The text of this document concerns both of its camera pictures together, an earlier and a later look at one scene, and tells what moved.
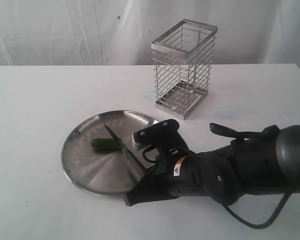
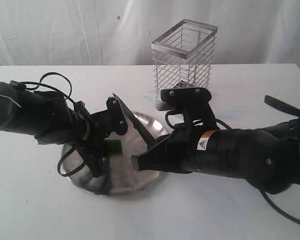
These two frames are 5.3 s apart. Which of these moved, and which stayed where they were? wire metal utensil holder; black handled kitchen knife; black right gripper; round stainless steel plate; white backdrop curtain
Moved: black right gripper; black handled kitchen knife
Stayed: white backdrop curtain; round stainless steel plate; wire metal utensil holder
